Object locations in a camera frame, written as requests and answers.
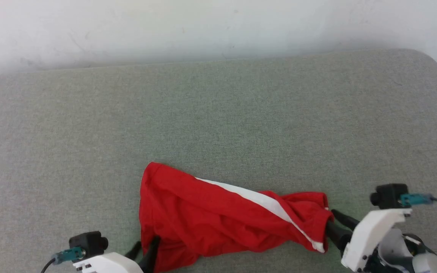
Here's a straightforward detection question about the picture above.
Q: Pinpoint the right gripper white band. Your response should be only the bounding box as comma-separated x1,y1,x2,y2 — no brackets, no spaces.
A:
324,208,413,273

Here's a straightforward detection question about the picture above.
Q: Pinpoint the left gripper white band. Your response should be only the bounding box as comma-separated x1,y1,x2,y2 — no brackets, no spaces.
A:
72,235,161,273

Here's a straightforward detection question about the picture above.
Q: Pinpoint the red garment with white stripe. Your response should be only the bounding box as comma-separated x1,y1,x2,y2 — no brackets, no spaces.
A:
138,162,335,273

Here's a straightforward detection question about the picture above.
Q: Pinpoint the grey fabric sofa cushion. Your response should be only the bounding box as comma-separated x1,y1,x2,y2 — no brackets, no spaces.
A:
0,49,437,273

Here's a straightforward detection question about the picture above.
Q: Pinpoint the teal left camera connector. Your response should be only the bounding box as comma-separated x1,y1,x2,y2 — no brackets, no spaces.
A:
53,246,87,265

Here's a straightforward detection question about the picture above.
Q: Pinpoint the teal camera connector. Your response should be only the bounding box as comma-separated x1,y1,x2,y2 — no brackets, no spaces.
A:
399,193,434,207
53,246,87,265

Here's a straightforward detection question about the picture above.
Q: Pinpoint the teal right camera connector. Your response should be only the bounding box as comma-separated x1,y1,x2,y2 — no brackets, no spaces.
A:
399,193,434,207

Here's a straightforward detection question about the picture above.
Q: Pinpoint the black left camera cable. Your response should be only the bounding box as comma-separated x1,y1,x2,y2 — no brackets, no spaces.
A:
39,258,58,273

